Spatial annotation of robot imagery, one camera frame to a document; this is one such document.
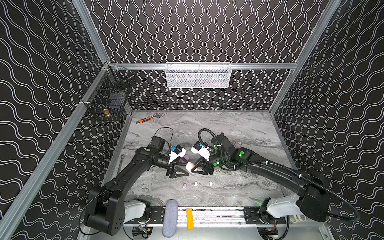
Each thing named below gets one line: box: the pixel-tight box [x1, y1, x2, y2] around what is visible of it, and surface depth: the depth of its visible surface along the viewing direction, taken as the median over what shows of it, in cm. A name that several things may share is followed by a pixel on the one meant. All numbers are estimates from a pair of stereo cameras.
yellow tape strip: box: [186, 208, 195, 230], surface depth 75 cm
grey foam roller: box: [162, 199, 178, 238], surface depth 73 cm
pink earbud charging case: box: [185, 161, 196, 173], surface depth 71 cm
